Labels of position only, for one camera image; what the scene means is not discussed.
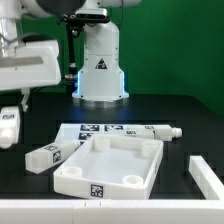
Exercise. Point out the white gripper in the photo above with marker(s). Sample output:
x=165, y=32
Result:
x=33, y=65

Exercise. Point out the white desk top tray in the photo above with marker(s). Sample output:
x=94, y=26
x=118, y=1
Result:
x=111, y=167

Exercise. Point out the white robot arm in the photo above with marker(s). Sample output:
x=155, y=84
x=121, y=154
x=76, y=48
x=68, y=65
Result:
x=101, y=82

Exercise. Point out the white L-shaped obstacle fence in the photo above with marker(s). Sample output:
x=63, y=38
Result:
x=210, y=210

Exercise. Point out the white marker base plate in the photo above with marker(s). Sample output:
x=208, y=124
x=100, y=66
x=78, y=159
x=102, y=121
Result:
x=82, y=132

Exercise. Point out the black camera on stand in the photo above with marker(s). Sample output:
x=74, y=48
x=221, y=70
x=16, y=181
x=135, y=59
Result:
x=75, y=22

